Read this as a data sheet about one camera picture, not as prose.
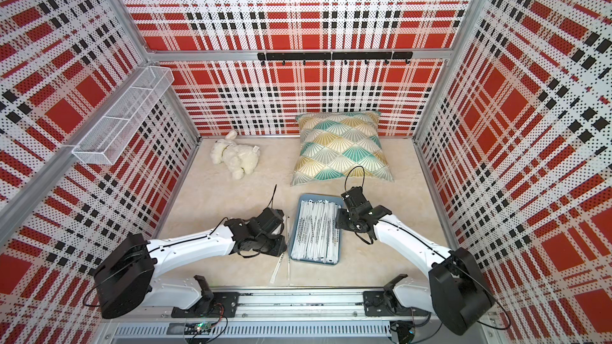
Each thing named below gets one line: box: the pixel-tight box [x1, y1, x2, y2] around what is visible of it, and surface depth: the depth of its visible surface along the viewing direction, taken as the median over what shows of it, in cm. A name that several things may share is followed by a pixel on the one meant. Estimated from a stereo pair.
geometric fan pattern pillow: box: [290, 110, 395, 187], surface depth 96 cm
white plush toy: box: [210, 129, 261, 180], surface depth 107 cm
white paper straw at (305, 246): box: [290, 199, 318, 262], surface depth 90 cm
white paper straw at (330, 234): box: [321, 199, 342, 264], surface depth 89 cm
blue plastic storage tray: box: [290, 192, 344, 266], surface depth 90 cm
